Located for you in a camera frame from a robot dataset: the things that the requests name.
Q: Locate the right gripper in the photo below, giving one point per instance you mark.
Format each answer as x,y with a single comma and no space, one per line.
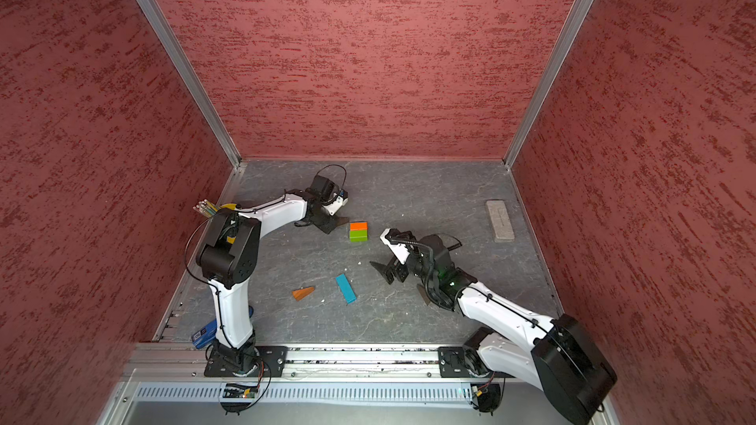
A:
389,274

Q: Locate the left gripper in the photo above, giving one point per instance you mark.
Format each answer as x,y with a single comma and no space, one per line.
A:
327,228

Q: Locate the orange rectangular block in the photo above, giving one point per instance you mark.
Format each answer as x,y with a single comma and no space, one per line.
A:
358,226

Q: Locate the green rectangular block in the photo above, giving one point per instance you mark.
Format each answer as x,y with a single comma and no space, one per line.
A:
358,235

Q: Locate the orange triangular block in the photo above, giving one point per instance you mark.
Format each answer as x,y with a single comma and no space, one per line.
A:
302,293

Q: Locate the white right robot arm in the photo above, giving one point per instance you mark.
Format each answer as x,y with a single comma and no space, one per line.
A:
557,356

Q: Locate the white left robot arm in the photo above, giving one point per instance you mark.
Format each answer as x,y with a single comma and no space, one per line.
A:
228,255

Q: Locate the brown triangular block right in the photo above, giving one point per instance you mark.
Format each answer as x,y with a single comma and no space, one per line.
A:
424,296

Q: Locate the teal flat block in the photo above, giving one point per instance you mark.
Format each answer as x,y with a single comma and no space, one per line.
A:
346,289

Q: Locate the bundle of pencils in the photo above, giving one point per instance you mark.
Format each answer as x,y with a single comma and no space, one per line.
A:
206,208

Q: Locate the grey whiteboard eraser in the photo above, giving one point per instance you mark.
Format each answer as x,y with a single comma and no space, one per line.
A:
500,221

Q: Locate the blue stapler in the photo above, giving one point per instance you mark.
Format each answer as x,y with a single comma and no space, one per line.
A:
207,333

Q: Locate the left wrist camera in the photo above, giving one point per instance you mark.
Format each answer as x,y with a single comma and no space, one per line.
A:
340,200

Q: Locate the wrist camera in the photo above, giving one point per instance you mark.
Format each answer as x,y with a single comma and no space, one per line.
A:
340,200
400,243

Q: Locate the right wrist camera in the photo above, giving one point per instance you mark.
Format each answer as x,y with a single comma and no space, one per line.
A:
400,243

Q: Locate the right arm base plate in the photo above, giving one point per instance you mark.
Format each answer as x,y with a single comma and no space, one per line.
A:
462,362

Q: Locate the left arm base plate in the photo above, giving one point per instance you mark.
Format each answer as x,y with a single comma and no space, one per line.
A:
250,362

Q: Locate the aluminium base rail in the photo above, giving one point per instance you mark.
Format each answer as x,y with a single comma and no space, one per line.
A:
290,363

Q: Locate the perforated cable duct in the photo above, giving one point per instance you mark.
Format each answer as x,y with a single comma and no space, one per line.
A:
402,394

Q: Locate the aluminium corner post left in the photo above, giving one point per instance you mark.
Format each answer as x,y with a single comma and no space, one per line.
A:
178,57

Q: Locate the aluminium corner post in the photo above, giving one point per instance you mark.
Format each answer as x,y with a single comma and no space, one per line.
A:
570,30
178,57

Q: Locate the aluminium corner post right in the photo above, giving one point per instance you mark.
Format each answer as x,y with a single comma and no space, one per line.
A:
570,30

